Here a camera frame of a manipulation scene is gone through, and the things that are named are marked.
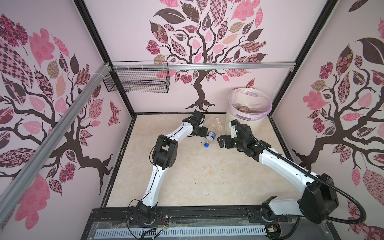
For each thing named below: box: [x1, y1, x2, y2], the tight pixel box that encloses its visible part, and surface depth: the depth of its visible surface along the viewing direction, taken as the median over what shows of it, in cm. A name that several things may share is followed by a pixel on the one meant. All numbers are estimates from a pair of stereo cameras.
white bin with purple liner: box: [226, 87, 273, 135], surface depth 95 cm
